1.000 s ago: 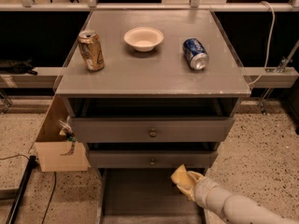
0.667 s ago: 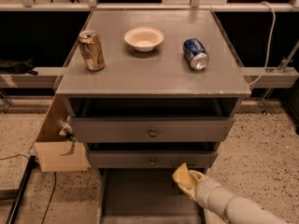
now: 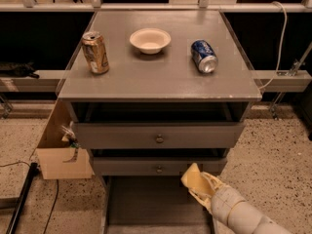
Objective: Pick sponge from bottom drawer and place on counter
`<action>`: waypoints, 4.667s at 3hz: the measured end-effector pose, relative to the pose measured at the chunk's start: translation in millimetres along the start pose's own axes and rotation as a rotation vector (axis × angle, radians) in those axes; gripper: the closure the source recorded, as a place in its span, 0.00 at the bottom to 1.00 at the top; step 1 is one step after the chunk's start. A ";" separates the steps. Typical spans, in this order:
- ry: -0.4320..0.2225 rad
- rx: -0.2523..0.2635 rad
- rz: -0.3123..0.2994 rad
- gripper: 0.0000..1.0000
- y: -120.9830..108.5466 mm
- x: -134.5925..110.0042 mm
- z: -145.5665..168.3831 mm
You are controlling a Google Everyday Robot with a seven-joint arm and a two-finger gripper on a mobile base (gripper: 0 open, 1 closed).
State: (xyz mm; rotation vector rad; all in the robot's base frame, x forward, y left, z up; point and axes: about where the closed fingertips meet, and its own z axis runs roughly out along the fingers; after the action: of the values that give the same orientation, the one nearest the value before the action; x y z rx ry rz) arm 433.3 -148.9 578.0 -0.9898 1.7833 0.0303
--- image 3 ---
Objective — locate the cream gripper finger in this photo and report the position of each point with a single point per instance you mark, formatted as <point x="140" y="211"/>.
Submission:
<point x="203" y="199"/>
<point x="213" y="181"/>

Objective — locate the yellow sponge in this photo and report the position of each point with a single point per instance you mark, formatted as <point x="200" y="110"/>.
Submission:
<point x="192" y="179"/>

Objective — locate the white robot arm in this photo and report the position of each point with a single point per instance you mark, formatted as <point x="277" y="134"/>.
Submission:
<point x="229" y="207"/>

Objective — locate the grey top drawer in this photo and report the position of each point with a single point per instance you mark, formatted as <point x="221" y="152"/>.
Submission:
<point x="156" y="136"/>

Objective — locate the grey drawer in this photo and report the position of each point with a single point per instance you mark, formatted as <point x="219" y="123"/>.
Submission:
<point x="152" y="205"/>
<point x="156" y="136"/>
<point x="155" y="166"/>

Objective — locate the grey bottom drawer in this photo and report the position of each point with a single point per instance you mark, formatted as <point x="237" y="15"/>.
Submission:
<point x="152" y="205"/>

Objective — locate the grey middle drawer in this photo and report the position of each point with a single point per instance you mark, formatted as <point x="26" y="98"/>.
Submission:
<point x="155" y="166"/>

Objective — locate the grey drawer cabinet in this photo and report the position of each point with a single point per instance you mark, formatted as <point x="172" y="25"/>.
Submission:
<point x="164" y="88"/>

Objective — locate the blue soda can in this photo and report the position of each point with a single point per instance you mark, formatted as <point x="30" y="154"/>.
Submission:
<point x="204" y="56"/>

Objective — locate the cardboard box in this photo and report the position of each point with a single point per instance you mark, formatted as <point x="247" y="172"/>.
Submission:
<point x="58" y="157"/>

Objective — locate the white bowl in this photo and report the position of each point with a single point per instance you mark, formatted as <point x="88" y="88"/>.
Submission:
<point x="150" y="41"/>

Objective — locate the black metal floor bar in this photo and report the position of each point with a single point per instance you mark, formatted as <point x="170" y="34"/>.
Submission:
<point x="14" y="222"/>

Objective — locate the gold soda can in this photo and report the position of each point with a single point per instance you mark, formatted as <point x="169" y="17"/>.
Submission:
<point x="95" y="52"/>

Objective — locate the black object on shelf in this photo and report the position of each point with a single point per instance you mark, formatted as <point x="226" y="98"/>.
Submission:
<point x="16" y="69"/>

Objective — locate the metal shelf bracket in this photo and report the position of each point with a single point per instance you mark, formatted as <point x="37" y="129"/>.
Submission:
<point x="290" y="81"/>

